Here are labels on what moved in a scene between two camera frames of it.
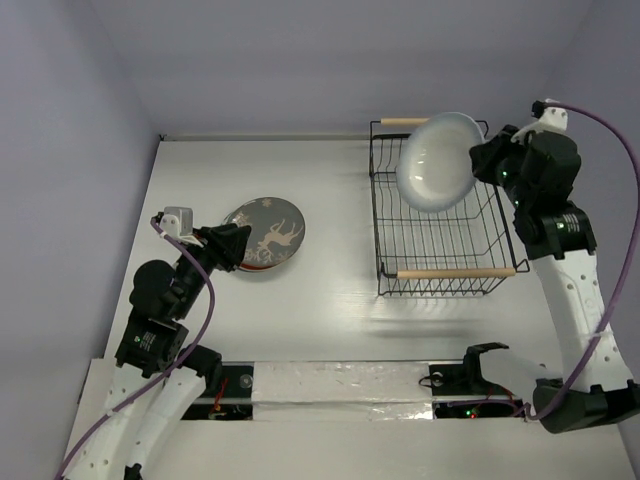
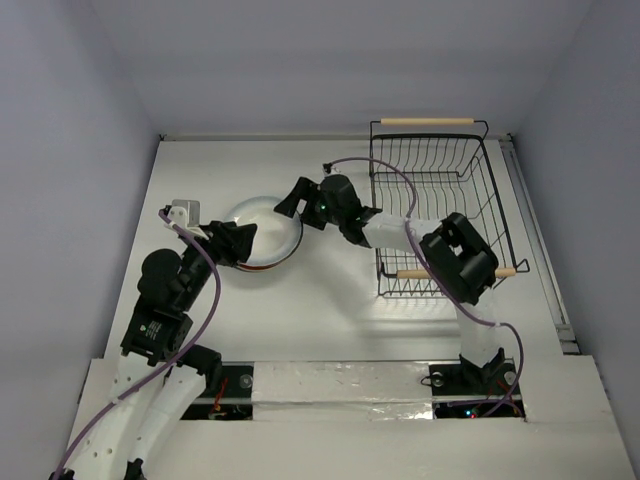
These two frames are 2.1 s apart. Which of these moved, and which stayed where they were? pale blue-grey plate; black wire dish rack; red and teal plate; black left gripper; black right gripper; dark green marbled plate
Moved: black right gripper; pale blue-grey plate
Stayed: black wire dish rack; black left gripper; dark green marbled plate; red and teal plate
